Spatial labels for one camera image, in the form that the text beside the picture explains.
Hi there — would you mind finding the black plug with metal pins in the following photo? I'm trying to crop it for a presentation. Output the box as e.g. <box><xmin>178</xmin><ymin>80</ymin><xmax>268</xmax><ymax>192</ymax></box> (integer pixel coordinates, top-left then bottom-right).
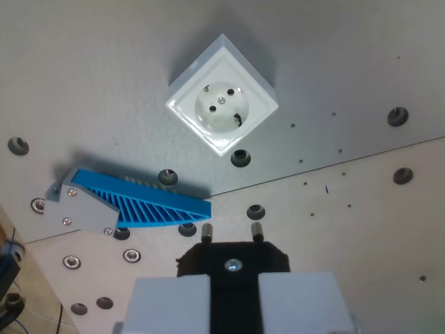
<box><xmin>175</xmin><ymin>224</ymin><xmax>291</xmax><ymax>334</ymax></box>

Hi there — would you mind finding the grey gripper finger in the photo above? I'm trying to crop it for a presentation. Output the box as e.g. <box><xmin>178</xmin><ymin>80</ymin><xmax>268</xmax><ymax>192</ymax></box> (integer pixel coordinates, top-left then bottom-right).
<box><xmin>258</xmin><ymin>271</ymin><xmax>361</xmax><ymax>334</ymax></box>
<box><xmin>113</xmin><ymin>275</ymin><xmax>212</xmax><ymax>334</ymax></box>

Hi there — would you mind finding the black round connector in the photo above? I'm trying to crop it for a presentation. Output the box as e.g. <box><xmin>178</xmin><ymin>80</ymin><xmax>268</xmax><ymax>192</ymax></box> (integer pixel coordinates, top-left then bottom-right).
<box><xmin>4</xmin><ymin>292</ymin><xmax>26</xmax><ymax>316</ymax></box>

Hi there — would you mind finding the white square wall socket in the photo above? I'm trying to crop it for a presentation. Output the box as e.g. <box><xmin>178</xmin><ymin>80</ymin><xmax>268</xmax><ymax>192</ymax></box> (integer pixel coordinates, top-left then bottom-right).
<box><xmin>165</xmin><ymin>33</ymin><xmax>280</xmax><ymax>157</ymax></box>

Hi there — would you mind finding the blue ribbed finger grey mount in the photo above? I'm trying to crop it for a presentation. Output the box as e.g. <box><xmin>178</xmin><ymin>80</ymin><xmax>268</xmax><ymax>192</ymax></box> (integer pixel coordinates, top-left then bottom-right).
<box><xmin>44</xmin><ymin>168</ymin><xmax>212</xmax><ymax>236</ymax></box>

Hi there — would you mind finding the black block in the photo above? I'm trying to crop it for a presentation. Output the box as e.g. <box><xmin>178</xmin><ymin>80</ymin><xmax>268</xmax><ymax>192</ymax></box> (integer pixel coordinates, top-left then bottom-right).
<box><xmin>0</xmin><ymin>253</ymin><xmax>22</xmax><ymax>290</ymax></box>

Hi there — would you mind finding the thin blue cable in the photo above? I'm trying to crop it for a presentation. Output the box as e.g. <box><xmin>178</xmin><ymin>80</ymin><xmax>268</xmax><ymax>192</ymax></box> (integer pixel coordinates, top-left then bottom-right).
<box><xmin>0</xmin><ymin>225</ymin><xmax>22</xmax><ymax>279</ymax></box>

